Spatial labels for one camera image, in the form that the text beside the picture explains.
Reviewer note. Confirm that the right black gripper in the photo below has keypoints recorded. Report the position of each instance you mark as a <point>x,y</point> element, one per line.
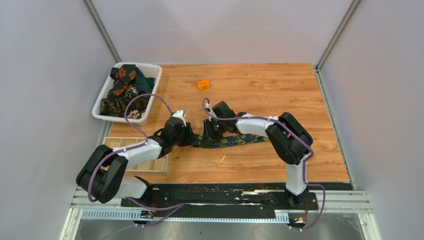
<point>208,133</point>

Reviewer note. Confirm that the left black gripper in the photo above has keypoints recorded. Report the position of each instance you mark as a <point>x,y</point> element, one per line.
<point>188,130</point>

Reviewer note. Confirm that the navy yellow floral tie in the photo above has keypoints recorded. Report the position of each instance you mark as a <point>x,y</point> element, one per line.
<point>230,141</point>

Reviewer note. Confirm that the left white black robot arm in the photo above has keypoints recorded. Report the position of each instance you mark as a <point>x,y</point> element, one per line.
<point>103,175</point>

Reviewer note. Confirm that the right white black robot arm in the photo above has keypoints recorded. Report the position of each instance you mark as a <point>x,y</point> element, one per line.
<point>289,139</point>

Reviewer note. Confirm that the wooden compartment tray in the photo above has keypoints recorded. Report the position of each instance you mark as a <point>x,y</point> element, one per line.
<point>159,166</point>

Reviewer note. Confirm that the orange cube toy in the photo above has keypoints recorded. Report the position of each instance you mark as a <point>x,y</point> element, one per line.
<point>203,85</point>

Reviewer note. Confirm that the dark pink floral tie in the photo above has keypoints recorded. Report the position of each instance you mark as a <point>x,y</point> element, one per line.
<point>134,114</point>

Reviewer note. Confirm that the dark brown patterned tie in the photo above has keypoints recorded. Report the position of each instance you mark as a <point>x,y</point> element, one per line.
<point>115,107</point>

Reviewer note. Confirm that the green orange floral tie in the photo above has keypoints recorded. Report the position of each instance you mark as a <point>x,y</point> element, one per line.
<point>129,82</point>

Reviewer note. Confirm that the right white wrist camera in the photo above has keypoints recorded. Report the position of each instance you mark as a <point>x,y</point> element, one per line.
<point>208,110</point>

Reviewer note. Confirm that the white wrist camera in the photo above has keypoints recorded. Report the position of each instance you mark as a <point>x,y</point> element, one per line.
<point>208,110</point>
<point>181,114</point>

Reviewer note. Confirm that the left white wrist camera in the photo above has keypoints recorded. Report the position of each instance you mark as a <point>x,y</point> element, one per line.
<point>181,114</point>

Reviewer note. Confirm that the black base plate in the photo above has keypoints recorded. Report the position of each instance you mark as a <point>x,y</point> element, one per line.
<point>221,201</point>

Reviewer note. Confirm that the aluminium rail frame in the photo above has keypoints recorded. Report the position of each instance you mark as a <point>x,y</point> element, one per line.
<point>332,203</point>

